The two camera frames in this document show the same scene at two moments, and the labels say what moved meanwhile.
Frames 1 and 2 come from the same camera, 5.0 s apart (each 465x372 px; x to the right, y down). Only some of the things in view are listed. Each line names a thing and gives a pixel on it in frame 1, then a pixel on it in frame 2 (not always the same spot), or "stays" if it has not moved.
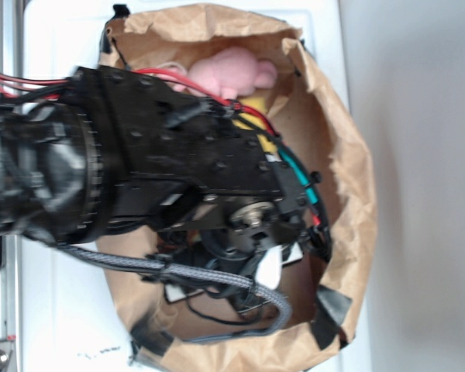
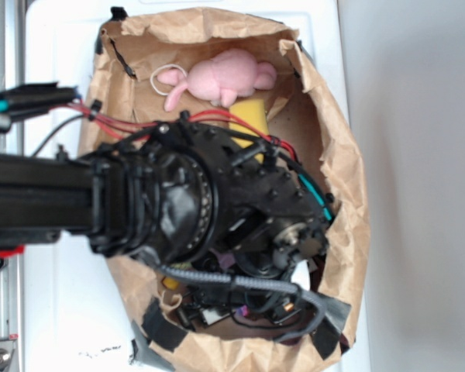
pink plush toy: [227, 71] stays
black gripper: [233, 249] → [211, 302]
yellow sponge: [260, 105] stays
